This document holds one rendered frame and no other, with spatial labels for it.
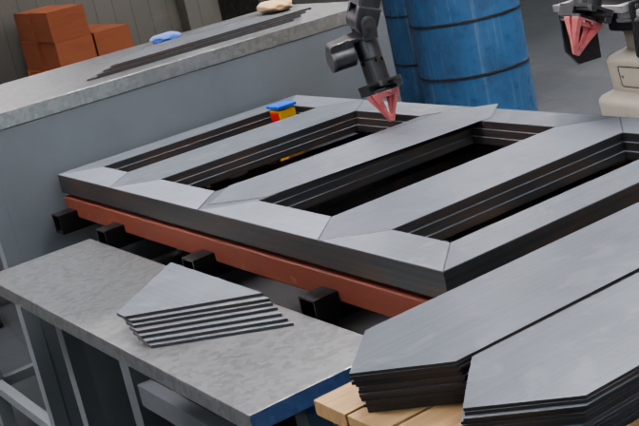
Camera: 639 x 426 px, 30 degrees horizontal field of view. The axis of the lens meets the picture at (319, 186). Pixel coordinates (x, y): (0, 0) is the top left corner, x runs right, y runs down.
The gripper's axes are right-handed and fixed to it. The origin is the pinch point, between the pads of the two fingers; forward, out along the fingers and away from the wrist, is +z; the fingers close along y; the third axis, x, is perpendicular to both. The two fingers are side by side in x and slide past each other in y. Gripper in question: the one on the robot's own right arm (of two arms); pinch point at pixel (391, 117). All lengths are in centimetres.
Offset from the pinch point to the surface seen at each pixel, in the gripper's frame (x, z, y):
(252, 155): -28.8, -2.2, -18.5
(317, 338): -73, 28, 67
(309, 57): 21, -23, -61
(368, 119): 2.4, -1.2, -13.1
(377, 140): -14.8, 3.4, 14.0
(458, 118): 3.2, 4.7, 20.6
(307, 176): -38.7, 5.2, 21.0
